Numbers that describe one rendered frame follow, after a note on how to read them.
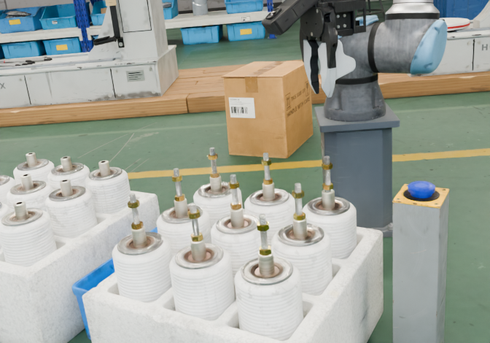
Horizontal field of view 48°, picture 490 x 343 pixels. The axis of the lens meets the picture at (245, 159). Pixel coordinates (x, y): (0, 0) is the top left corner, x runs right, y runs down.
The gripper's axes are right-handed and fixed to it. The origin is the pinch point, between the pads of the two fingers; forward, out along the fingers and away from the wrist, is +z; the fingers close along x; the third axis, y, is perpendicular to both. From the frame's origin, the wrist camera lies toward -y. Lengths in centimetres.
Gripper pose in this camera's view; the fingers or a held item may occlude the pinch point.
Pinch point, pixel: (319, 88)
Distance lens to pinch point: 93.9
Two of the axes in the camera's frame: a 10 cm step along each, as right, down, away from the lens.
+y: 9.1, -2.1, 3.5
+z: 0.9, 9.4, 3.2
